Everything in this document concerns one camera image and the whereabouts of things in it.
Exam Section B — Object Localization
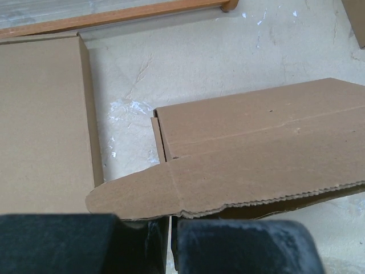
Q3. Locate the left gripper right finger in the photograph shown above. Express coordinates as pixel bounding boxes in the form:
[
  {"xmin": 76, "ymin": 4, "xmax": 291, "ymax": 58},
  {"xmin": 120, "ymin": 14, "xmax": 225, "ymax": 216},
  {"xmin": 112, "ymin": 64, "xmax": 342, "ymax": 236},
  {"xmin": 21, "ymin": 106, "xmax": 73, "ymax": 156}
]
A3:
[{"xmin": 171, "ymin": 217, "xmax": 324, "ymax": 273}]

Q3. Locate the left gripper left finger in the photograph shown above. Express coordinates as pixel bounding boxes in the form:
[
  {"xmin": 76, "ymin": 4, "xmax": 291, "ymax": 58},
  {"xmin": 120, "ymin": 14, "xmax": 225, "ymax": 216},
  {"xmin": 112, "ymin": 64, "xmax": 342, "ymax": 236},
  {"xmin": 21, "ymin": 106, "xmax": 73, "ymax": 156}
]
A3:
[{"xmin": 1, "ymin": 214, "xmax": 169, "ymax": 273}]

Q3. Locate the small closed cardboard box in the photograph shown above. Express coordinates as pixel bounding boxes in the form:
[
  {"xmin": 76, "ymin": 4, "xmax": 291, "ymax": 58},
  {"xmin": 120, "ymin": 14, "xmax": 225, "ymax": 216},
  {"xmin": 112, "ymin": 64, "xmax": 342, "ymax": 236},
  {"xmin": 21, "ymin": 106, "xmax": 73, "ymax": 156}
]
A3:
[{"xmin": 1, "ymin": 33, "xmax": 104, "ymax": 213}]

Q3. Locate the large closed cardboard box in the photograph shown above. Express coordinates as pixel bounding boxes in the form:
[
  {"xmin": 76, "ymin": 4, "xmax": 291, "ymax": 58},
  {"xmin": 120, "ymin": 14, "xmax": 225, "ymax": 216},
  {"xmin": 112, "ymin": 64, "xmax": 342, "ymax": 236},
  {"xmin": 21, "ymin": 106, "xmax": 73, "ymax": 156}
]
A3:
[{"xmin": 342, "ymin": 0, "xmax": 365, "ymax": 49}]

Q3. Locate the wooden rack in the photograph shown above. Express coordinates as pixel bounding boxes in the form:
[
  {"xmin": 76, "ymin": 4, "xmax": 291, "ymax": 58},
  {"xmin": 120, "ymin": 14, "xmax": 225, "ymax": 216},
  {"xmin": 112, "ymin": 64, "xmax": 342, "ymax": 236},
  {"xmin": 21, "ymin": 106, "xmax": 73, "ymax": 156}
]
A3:
[{"xmin": 1, "ymin": 0, "xmax": 238, "ymax": 39}]

